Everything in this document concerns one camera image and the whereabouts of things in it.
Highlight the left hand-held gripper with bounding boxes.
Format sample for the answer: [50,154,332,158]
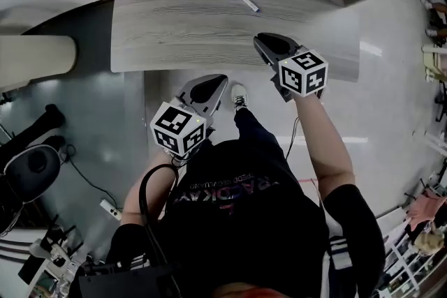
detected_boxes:
[149,74,230,165]

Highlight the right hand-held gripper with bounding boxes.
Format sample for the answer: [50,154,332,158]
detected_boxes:
[253,32,329,103]

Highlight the person's right forearm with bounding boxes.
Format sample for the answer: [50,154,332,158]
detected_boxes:
[292,94,356,202]

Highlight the person's left forearm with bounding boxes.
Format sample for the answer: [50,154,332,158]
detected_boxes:
[120,149,177,226]

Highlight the black office chair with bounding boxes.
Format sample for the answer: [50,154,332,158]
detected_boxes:
[0,144,63,237]

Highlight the person's right white shoe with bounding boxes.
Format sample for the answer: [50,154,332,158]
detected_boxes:
[230,83,249,112]

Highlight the person's right leg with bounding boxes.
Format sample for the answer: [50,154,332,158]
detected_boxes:
[233,107,280,151]

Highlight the person's black printed t-shirt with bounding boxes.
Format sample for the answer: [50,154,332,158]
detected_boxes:
[104,139,387,298]

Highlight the white power strip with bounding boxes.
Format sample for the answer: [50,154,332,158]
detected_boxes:
[99,198,123,221]

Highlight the cream cabinet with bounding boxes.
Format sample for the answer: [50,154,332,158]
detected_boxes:
[0,34,78,92]

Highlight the white shelf rack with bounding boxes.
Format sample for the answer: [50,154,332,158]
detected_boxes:
[375,207,447,298]

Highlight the pink cloth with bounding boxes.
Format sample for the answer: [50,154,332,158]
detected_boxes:
[406,188,447,231]

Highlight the thick black looped cable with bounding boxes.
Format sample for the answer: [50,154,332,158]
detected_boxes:
[138,163,184,294]

